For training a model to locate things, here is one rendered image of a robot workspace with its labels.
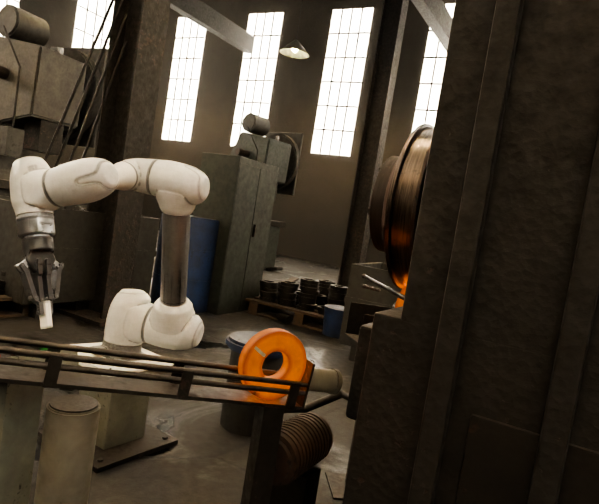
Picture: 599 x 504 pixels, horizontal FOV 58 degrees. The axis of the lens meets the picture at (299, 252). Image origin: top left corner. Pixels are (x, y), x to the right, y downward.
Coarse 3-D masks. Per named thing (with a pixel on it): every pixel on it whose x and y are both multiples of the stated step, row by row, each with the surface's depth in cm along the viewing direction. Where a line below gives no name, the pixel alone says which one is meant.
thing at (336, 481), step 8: (352, 304) 223; (360, 304) 223; (368, 304) 224; (352, 312) 223; (360, 312) 224; (368, 312) 224; (352, 320) 224; (360, 320) 224; (368, 320) 198; (352, 328) 224; (352, 336) 216; (352, 440) 214; (328, 472) 222; (328, 480) 215; (336, 480) 216; (344, 480) 218; (336, 488) 210; (344, 488) 211; (336, 496) 204
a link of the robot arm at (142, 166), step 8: (128, 160) 187; (136, 160) 190; (144, 160) 189; (152, 160) 190; (136, 168) 186; (144, 168) 187; (144, 176) 187; (136, 184) 187; (144, 184) 188; (144, 192) 191
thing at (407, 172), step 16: (416, 128) 141; (432, 128) 144; (416, 144) 137; (400, 160) 134; (416, 160) 133; (400, 176) 133; (416, 176) 132; (400, 192) 133; (400, 208) 132; (400, 224) 133; (400, 240) 134; (400, 256) 137; (400, 272) 142
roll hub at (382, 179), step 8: (392, 160) 149; (384, 168) 147; (392, 168) 146; (384, 176) 145; (376, 184) 145; (384, 184) 144; (376, 192) 145; (384, 192) 144; (376, 200) 144; (376, 208) 145; (376, 216) 145; (376, 224) 146; (376, 232) 147; (376, 240) 150; (376, 248) 154
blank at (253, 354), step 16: (256, 336) 116; (272, 336) 116; (288, 336) 118; (256, 352) 115; (288, 352) 119; (304, 352) 121; (240, 368) 115; (256, 368) 115; (288, 368) 119; (304, 368) 121; (256, 384) 116; (272, 384) 118
